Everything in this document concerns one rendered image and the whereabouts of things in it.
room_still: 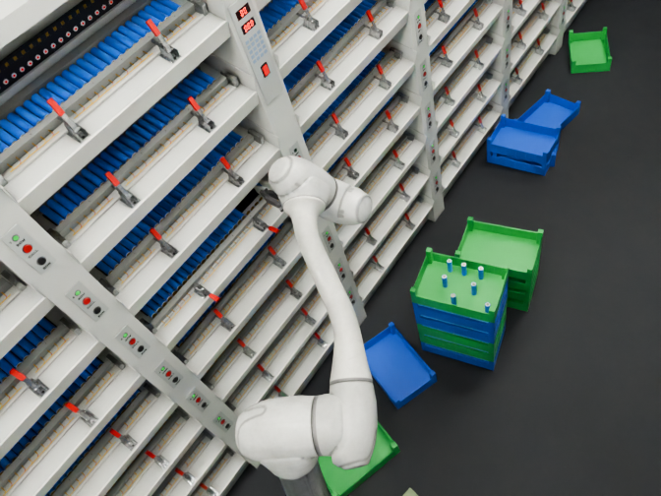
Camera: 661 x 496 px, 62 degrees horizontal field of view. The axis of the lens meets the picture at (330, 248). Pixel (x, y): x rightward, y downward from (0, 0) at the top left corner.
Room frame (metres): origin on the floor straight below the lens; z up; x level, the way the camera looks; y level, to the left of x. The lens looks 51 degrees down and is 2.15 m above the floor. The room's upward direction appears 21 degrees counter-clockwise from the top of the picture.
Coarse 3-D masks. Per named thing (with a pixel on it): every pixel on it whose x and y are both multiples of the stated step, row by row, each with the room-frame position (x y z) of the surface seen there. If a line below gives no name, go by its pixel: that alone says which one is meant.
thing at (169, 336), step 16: (272, 208) 1.20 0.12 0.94; (272, 224) 1.15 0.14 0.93; (240, 240) 1.12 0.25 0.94; (256, 240) 1.11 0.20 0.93; (224, 256) 1.09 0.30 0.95; (240, 256) 1.07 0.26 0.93; (224, 272) 1.04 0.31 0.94; (208, 288) 1.00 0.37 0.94; (192, 304) 0.97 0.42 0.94; (208, 304) 0.97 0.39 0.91; (144, 320) 0.94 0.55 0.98; (176, 320) 0.93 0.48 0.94; (192, 320) 0.93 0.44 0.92; (160, 336) 0.90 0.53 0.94; (176, 336) 0.89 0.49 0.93
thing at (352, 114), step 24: (384, 48) 1.74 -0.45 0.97; (408, 48) 1.66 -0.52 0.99; (384, 72) 1.63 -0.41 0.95; (408, 72) 1.62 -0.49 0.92; (360, 96) 1.55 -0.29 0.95; (384, 96) 1.53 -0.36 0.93; (336, 120) 1.41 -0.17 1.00; (360, 120) 1.45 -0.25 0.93; (312, 144) 1.39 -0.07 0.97; (336, 144) 1.38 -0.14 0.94
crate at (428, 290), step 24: (432, 264) 1.15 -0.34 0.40; (456, 264) 1.11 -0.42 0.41; (480, 264) 1.05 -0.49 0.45; (504, 264) 0.99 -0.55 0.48; (432, 288) 1.05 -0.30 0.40; (456, 288) 1.01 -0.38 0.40; (480, 288) 0.98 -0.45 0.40; (504, 288) 0.94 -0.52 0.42; (456, 312) 0.92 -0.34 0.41; (480, 312) 0.87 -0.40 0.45
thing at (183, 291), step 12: (264, 204) 1.21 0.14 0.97; (252, 216) 1.18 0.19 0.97; (240, 228) 1.14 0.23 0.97; (252, 228) 1.15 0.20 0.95; (228, 240) 1.12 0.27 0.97; (216, 252) 1.09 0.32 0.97; (204, 264) 1.06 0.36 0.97; (192, 276) 1.03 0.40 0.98; (180, 288) 1.01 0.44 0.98; (180, 300) 0.98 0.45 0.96; (168, 312) 0.95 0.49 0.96; (156, 324) 0.92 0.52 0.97
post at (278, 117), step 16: (224, 0) 1.24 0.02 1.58; (224, 48) 1.27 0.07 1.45; (240, 48) 1.23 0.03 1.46; (240, 64) 1.24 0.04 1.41; (256, 80) 1.23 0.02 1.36; (288, 96) 1.28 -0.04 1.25; (256, 112) 1.26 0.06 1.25; (272, 112) 1.24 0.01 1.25; (288, 112) 1.27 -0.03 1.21; (272, 128) 1.23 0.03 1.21; (288, 128) 1.26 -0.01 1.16; (288, 144) 1.25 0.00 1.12; (304, 144) 1.28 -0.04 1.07; (320, 224) 1.25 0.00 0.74; (336, 240) 1.28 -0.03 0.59; (336, 256) 1.26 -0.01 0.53; (336, 272) 1.24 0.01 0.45; (352, 288) 1.27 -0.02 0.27
